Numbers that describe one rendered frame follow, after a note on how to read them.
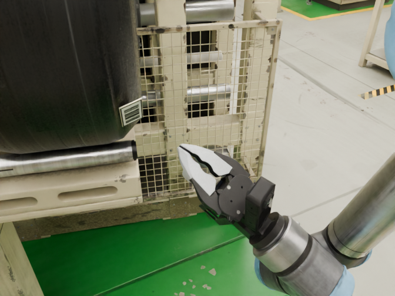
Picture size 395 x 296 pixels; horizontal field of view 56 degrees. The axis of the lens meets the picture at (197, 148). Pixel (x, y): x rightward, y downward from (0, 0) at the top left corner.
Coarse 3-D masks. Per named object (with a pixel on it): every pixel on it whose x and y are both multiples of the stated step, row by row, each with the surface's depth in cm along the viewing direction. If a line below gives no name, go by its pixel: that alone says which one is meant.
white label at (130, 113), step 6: (132, 102) 59; (138, 102) 59; (120, 108) 58; (126, 108) 59; (132, 108) 60; (138, 108) 61; (120, 114) 59; (126, 114) 60; (132, 114) 61; (138, 114) 62; (126, 120) 62; (132, 120) 63
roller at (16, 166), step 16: (112, 144) 76; (128, 144) 76; (0, 160) 72; (16, 160) 72; (32, 160) 72; (48, 160) 73; (64, 160) 73; (80, 160) 74; (96, 160) 75; (112, 160) 76; (128, 160) 77; (0, 176) 73
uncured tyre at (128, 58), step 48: (0, 0) 44; (48, 0) 45; (96, 0) 47; (0, 48) 46; (48, 48) 48; (96, 48) 49; (0, 96) 51; (48, 96) 52; (96, 96) 54; (0, 144) 60; (48, 144) 64; (96, 144) 70
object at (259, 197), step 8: (256, 184) 53; (264, 184) 53; (272, 184) 53; (248, 192) 54; (256, 192) 52; (264, 192) 52; (272, 192) 53; (248, 200) 53; (256, 200) 52; (264, 200) 52; (272, 200) 58; (248, 208) 55; (256, 208) 53; (264, 208) 54; (248, 216) 57; (256, 216) 55; (264, 216) 59; (248, 224) 60; (256, 224) 58; (256, 232) 60
